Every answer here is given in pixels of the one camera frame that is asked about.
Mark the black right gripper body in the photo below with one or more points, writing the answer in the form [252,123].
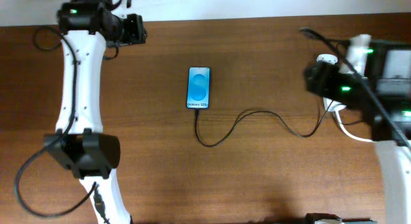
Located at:
[316,81]

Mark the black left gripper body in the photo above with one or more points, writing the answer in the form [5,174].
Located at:
[134,32]

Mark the blue Galaxy smartphone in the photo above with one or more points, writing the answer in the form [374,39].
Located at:
[199,80]

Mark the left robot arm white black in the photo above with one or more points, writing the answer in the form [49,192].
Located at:
[88,28]

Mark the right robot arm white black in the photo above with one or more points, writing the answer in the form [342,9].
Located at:
[374,78]

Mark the white USB charger adapter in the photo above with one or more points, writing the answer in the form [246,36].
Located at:
[328,58]

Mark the white power strip red switches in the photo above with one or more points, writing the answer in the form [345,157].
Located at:
[333,106]

